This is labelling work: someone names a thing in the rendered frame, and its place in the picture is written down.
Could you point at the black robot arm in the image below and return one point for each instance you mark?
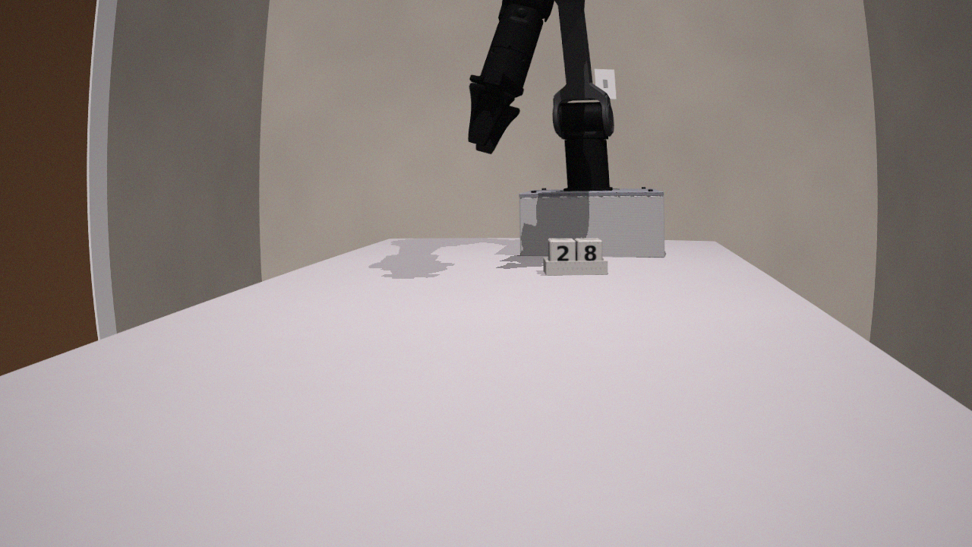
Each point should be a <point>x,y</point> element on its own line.
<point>519,27</point>

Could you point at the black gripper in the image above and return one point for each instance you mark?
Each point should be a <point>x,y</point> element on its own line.
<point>488,103</point>

